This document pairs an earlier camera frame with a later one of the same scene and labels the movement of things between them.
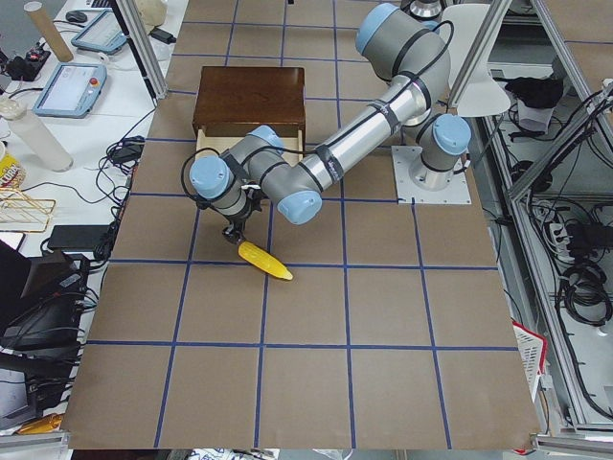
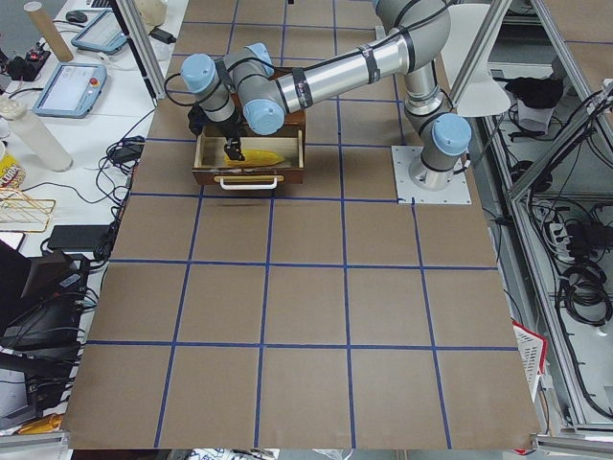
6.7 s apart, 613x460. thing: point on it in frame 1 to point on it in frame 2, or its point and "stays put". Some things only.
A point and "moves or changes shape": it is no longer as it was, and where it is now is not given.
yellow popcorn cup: x=12 y=172 stays put
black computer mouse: x=76 y=16 stays put
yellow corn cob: x=266 y=262 moves or changes shape
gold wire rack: x=20 y=214 stays put
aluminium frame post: x=144 y=47 stays put
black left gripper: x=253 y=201 to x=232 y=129
